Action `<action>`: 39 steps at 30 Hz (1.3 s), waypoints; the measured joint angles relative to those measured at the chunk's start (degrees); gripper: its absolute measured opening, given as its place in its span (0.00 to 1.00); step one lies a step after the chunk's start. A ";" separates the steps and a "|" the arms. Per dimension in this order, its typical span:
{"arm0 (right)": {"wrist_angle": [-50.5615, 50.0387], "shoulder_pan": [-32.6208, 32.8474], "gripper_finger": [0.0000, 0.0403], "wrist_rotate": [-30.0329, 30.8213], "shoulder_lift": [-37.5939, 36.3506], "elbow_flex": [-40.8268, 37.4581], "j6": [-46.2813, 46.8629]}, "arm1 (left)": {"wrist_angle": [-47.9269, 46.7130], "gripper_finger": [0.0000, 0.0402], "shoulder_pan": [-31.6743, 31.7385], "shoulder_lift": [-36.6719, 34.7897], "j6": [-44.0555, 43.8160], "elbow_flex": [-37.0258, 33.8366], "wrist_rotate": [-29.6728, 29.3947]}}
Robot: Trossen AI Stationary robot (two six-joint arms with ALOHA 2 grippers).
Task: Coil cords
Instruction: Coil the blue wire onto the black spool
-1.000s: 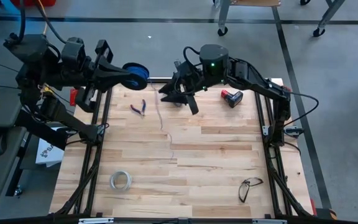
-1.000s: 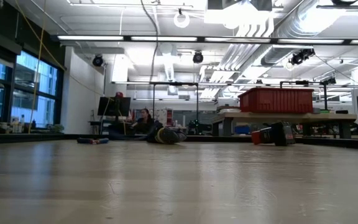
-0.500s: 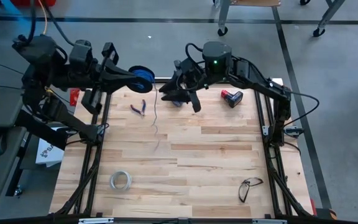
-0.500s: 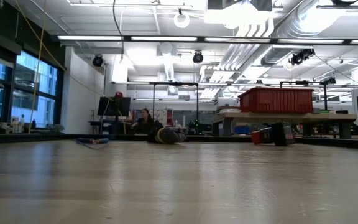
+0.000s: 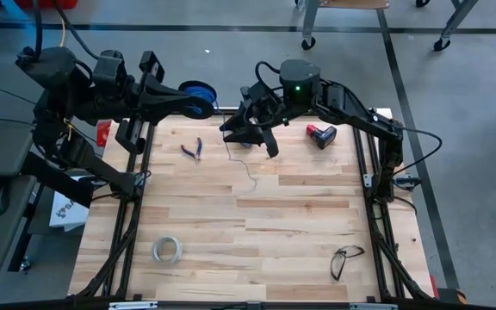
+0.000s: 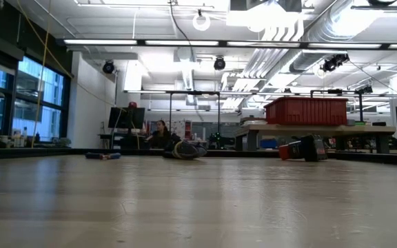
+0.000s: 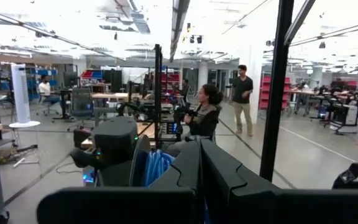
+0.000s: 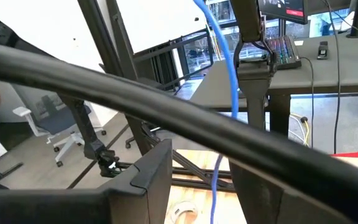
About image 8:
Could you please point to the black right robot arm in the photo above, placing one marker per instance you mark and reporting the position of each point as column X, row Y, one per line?
column 11, row 34

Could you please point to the black computer monitor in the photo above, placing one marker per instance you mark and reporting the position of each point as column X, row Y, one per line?
column 284, row 9

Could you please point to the small black desk device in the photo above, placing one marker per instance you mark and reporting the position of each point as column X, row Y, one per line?
column 323, row 49

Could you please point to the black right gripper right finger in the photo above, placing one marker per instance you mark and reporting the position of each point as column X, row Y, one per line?
column 266, row 202

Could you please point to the black metal rack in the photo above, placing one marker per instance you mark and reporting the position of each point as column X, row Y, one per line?
column 163, row 71

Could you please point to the black rig frame post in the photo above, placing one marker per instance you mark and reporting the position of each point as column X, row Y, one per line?
column 101, row 37

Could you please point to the black background robot arm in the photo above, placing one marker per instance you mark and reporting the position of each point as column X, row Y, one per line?
column 82, row 124

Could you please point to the white blue office chair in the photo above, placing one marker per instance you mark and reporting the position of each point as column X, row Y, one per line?
column 57, row 124

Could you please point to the black keyboard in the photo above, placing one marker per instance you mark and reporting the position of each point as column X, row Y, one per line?
column 284, row 51

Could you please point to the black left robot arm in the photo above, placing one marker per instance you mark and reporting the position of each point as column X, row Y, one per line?
column 253, row 77

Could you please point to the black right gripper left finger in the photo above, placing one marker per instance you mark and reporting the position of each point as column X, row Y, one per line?
column 73, row 207

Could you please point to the red plastic part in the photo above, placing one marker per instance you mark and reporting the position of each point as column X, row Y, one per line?
column 350, row 154

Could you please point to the grey desk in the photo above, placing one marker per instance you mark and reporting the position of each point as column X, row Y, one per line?
column 322, row 74

